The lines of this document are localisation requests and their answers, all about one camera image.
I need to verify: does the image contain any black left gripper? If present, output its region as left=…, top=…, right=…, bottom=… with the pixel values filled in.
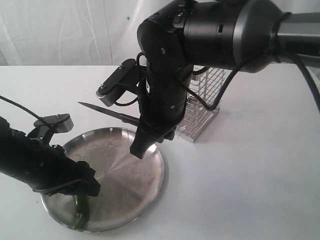
left=0, top=118, right=101, bottom=197

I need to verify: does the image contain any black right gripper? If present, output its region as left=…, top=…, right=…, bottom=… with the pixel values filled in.
left=129, top=64, right=193, bottom=159

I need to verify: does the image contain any green cucumber with stem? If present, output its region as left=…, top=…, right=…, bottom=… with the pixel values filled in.
left=72, top=195, right=90, bottom=230

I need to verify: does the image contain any black kitchen knife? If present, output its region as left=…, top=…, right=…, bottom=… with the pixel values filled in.
left=78, top=101, right=139, bottom=127

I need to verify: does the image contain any steel wire utensil basket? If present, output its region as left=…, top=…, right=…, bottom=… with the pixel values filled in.
left=176, top=65, right=226, bottom=143

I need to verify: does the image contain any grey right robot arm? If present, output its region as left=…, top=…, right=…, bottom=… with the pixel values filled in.
left=130, top=0, right=320, bottom=158

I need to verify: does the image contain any round stainless steel plate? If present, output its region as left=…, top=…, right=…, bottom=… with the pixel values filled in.
left=41, top=127, right=166, bottom=233

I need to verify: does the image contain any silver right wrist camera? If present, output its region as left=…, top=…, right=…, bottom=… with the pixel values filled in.
left=96, top=58, right=140, bottom=107

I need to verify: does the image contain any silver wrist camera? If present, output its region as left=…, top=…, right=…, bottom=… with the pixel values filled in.
left=96, top=58, right=140, bottom=107
left=33, top=113, right=74, bottom=137

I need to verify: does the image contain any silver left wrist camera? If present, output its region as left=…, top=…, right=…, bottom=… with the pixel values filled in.
left=33, top=113, right=74, bottom=137

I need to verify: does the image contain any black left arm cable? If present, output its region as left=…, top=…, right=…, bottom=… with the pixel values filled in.
left=0, top=94, right=55, bottom=132

